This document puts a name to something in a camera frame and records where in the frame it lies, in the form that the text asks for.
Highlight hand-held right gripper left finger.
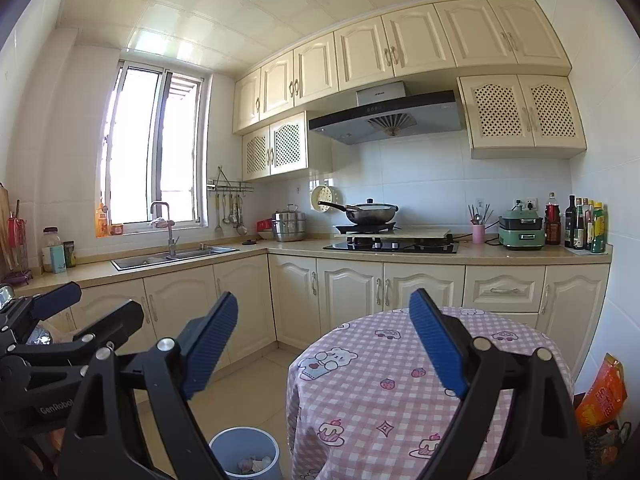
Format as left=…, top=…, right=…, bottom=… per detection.
left=57, top=291, right=240, bottom=480

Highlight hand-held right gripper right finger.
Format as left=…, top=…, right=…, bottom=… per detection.
left=408, top=288, right=588, bottom=480

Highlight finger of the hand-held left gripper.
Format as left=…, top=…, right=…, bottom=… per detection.
left=15, top=299, right=146, bottom=361
left=12, top=281, right=82, bottom=328

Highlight blue plastic bucket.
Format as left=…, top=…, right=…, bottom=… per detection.
left=209, top=426, right=280, bottom=480

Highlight clear plastic jar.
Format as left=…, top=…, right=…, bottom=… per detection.
left=41, top=227, right=63, bottom=273

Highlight red utensil holder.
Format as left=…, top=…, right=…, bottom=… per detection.
left=5, top=200, right=33, bottom=285

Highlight round table pink checked cloth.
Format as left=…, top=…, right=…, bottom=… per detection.
left=286, top=306, right=576, bottom=480

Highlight steel kitchen sink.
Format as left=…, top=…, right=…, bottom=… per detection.
left=110, top=245, right=241, bottom=272

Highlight wooden chopping board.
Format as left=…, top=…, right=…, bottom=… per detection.
left=0, top=184, right=13, bottom=273

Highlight steel faucet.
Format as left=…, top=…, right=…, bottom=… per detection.
left=150, top=201, right=178, bottom=257

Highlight cream base cabinets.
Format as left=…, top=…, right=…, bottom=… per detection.
left=15, top=240, right=613, bottom=376

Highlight black gas hob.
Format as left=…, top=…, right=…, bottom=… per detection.
left=323, top=240, right=459, bottom=255

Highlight beige cutting board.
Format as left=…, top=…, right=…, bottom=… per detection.
left=345, top=228, right=453, bottom=242

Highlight black portable burner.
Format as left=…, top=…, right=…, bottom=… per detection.
left=334, top=222, right=401, bottom=235

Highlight green electric grill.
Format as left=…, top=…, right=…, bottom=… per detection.
left=498, top=208, right=545, bottom=251

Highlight steel steamer pot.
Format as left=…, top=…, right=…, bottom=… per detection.
left=271, top=204, right=307, bottom=243

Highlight black wok with lid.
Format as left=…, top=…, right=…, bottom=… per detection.
left=318, top=198, right=400, bottom=226

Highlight orange snack bag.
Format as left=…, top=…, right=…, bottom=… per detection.
left=575, top=353, right=629, bottom=432

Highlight kitchen window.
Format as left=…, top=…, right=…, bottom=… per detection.
left=97, top=59, right=211, bottom=237

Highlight dark glass bottle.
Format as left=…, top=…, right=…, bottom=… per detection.
left=565, top=195, right=577, bottom=248

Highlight dark sauce bottle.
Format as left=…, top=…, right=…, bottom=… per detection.
left=584, top=200, right=596, bottom=252
left=574, top=198, right=586, bottom=250

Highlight cream colander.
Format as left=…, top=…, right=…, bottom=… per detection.
left=310, top=184, right=339, bottom=214

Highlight green yellow bottle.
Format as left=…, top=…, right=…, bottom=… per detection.
left=591, top=202, right=607, bottom=254

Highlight dark printed bag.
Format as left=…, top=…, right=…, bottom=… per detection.
left=580, top=420, right=633, bottom=480

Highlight cream lattice door cabinet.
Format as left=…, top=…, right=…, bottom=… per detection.
left=242, top=111, right=311, bottom=182
left=457, top=74, right=587, bottom=160

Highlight grey range hood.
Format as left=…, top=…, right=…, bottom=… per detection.
left=308, top=81, right=468, bottom=146

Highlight steel wall utensil rack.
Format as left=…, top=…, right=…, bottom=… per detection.
left=207, top=165, right=255, bottom=195

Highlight cream upper wall cabinets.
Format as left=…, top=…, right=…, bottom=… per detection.
left=232, top=0, right=573, bottom=136

